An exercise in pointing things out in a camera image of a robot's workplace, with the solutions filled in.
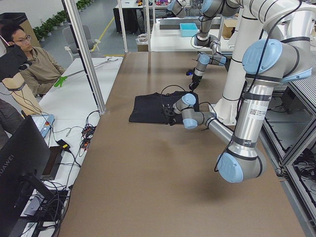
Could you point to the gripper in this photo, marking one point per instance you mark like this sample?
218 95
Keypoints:
195 80
171 116

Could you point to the black printed t-shirt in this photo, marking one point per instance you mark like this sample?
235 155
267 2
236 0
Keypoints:
148 108

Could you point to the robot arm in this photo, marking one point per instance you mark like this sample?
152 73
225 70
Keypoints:
240 160
209 10

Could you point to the blue plastic bin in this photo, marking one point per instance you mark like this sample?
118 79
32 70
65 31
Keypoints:
188 29

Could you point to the power strip with orange plugs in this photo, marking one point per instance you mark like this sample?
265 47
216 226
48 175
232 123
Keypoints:
86 136

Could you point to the black power adapter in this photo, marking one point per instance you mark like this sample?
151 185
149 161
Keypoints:
64 145

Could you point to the green-tipped reaching tool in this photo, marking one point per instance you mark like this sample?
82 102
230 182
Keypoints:
63 78

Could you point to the teach pendant with red button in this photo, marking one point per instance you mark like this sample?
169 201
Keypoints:
44 123

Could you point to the man in beige sweater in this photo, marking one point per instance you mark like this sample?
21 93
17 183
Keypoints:
44 71

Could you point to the black Huawei monitor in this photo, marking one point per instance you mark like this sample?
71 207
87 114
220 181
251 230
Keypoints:
22 162

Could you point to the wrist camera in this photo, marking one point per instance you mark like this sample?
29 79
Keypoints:
189 72
167 110

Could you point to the aluminium frame post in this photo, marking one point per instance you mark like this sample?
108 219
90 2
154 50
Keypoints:
75 24

